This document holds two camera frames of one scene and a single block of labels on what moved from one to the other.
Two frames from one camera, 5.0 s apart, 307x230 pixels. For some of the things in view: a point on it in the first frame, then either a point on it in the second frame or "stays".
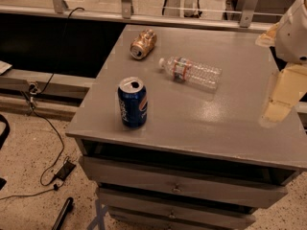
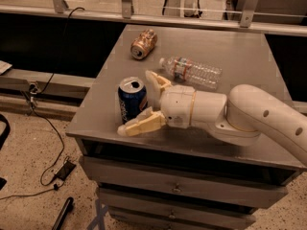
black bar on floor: (68, 207) stays
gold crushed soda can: (144, 41) stays
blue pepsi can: (133, 102) stays
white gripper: (293, 35) -> (177, 105)
